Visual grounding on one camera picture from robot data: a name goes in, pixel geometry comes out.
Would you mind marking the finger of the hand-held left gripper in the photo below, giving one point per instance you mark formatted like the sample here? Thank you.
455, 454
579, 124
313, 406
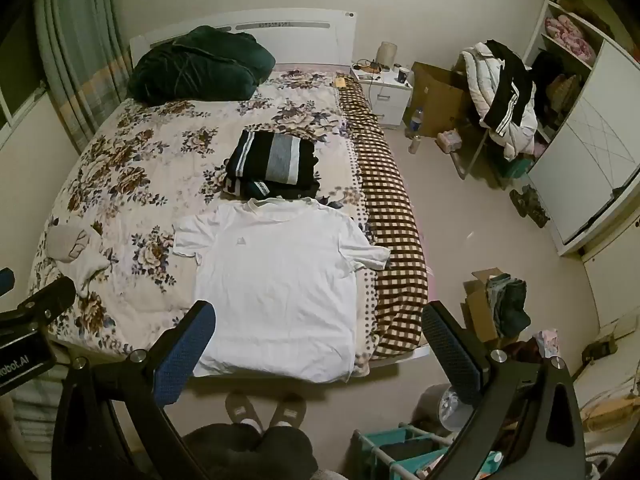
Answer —
50, 297
6, 280

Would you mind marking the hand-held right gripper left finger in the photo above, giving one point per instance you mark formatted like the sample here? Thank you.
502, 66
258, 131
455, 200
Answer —
187, 342

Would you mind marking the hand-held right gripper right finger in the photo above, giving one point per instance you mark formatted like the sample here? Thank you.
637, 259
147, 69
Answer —
447, 345

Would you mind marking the white t-shirt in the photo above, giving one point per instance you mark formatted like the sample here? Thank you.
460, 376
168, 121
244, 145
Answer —
275, 285

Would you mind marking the dark clothes bundle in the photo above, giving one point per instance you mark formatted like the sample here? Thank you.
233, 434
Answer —
512, 305

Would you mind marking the small cardboard box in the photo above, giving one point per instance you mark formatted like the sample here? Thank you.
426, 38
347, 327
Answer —
477, 310

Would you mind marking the white grey cloth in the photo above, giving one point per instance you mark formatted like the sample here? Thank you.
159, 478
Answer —
70, 250

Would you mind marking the white striped cloth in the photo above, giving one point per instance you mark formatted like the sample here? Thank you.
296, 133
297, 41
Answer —
32, 410

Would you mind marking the white round fan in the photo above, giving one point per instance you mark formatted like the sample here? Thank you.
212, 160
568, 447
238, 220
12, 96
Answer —
455, 407

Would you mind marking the brown slipper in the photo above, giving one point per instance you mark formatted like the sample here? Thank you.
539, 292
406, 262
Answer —
289, 410
242, 410

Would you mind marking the pink printed cloth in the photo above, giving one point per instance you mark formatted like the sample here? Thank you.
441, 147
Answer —
546, 342

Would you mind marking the teal storage rack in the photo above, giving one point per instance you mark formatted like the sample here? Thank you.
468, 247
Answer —
390, 452

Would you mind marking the person's black trouser legs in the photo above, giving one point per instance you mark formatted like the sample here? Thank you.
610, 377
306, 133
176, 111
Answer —
250, 452

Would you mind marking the brown checked blanket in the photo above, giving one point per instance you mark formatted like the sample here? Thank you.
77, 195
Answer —
390, 210

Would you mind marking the camouflage shoes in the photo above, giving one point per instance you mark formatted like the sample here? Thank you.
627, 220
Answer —
531, 206

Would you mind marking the black folded garment white print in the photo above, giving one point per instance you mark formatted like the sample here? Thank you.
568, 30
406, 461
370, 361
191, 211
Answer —
260, 190

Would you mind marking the floral quilt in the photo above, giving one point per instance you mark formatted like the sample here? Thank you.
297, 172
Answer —
150, 160

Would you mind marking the chair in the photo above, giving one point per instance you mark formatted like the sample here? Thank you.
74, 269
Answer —
472, 157

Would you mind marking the small drink bottle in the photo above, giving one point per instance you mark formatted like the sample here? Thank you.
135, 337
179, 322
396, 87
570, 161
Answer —
414, 145

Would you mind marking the pink tissue pack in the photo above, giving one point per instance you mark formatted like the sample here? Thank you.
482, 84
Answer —
448, 141

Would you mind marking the plastic water bottle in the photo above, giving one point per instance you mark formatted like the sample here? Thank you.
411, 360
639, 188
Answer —
417, 121

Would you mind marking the white wardrobe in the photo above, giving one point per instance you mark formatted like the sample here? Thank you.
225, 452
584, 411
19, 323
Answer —
580, 160

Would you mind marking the large cardboard box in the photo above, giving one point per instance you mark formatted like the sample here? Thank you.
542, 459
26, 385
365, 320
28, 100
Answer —
440, 100

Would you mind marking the white nightstand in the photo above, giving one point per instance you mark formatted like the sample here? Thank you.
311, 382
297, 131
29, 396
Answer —
385, 97

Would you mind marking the striped curtain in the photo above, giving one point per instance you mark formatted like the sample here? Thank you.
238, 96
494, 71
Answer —
80, 35

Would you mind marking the striped cloth at edge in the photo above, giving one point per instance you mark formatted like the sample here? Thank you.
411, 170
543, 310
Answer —
482, 85

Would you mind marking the black jacket white stripe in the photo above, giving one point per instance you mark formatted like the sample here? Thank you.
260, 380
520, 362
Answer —
510, 90

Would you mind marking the dark mug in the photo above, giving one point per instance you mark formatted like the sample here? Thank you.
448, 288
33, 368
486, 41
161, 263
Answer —
403, 75

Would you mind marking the dark green duvet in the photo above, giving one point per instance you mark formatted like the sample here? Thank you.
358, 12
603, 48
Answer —
200, 67

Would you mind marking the yellow small packet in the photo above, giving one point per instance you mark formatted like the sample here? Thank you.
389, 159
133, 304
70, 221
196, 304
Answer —
342, 82

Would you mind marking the beige table lamp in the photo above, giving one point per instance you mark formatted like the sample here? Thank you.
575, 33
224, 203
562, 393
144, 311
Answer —
386, 54

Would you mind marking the white headboard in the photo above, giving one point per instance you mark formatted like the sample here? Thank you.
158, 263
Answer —
300, 35

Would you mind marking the pink folded quilt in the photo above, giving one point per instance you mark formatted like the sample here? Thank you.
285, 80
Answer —
567, 35

